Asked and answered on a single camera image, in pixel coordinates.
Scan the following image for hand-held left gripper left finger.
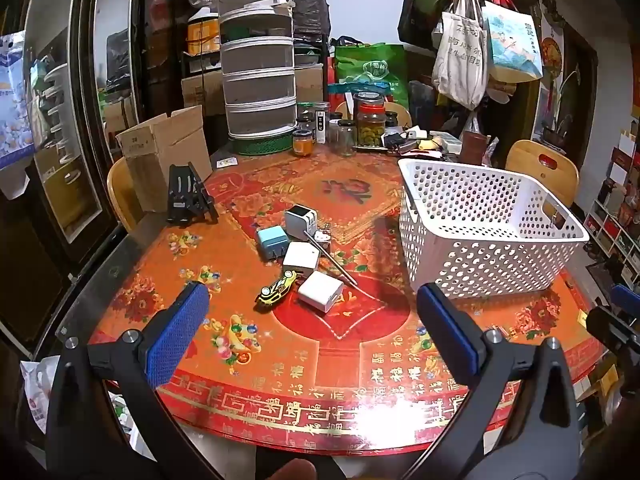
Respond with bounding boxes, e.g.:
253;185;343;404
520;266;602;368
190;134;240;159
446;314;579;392
46;281;221;480

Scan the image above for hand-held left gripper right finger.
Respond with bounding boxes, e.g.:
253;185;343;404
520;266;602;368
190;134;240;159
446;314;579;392
400;282;581;480

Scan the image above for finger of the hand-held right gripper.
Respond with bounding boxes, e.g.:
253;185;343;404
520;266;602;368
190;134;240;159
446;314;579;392
586;305;640;357
611;284;640;314

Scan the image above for white perforated plastic basket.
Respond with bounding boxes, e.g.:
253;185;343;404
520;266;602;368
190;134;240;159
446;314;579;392
397;158;591;298

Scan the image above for yellow toy car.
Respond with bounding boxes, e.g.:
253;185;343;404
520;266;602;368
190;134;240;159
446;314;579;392
254;270;299;308

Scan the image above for light blue charger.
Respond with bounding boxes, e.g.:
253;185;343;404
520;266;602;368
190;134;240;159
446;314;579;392
256;226;287;262

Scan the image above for large white charger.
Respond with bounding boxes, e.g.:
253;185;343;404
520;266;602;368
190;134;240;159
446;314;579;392
298;271;345;314

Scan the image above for small white charger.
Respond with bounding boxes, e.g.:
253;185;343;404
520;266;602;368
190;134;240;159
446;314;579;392
282;241;321;273

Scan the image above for white charger with black face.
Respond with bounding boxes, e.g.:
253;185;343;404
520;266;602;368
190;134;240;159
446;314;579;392
284;205;319;241

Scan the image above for white cube shelf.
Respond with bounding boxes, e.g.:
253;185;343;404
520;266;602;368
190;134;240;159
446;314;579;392
582;115;640;286

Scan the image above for red printed tablecloth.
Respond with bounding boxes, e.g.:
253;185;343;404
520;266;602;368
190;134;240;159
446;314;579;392
87;147;621;456

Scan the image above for silver pen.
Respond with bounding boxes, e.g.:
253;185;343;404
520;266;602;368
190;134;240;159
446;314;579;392
303;232;358;287

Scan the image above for black folding phone stand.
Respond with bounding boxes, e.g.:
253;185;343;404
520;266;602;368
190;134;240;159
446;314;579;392
166;162;220;225

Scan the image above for white plastic bag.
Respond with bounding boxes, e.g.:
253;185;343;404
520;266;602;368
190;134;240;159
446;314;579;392
20;355;61;436

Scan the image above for wooden chair with cutout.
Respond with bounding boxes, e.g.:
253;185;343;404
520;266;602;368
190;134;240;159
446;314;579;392
505;140;580;206

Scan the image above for open cardboard box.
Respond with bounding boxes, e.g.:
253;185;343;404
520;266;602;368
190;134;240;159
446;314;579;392
115;106;213;212

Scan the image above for brown leather holder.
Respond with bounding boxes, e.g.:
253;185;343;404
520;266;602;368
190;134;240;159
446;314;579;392
461;131;490;166

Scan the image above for black power adapter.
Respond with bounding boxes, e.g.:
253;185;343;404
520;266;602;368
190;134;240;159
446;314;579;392
382;130;418;153

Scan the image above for green plastic basket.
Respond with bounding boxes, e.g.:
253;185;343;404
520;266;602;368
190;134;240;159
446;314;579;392
230;132;294;156

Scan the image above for empty glass jar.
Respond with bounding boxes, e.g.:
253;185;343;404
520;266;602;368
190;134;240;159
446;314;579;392
337;119;357;157

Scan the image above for pickle jar with red lid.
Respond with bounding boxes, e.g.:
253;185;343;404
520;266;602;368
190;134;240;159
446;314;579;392
356;101;386;148

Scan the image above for orange honey jar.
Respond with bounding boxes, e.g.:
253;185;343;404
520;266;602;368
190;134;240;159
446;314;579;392
291;129;316;156

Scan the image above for brown cardboard box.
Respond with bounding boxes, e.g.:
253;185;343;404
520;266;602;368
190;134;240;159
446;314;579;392
181;67;226;118
295;62;325;106

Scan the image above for tiered mesh drying net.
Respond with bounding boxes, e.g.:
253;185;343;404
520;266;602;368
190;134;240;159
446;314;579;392
217;0;297;141

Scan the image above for beige canvas tote bag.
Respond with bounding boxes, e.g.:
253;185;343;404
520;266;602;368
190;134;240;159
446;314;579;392
431;0;488;111

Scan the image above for blue and white package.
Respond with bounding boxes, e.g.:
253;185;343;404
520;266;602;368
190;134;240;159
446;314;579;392
0;30;38;171

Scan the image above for light blue printed tote bag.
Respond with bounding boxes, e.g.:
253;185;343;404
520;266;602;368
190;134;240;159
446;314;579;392
482;0;544;83

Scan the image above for green shopping bag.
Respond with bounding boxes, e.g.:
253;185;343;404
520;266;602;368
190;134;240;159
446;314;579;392
334;37;411;111

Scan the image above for black hanging bag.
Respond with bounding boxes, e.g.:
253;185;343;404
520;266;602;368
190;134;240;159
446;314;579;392
398;0;441;51

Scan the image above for black plastic bag pile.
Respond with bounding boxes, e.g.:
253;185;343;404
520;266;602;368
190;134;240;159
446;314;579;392
285;0;332;41

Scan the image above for red wall ornament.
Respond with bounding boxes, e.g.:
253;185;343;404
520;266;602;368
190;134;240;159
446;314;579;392
540;35;566;86

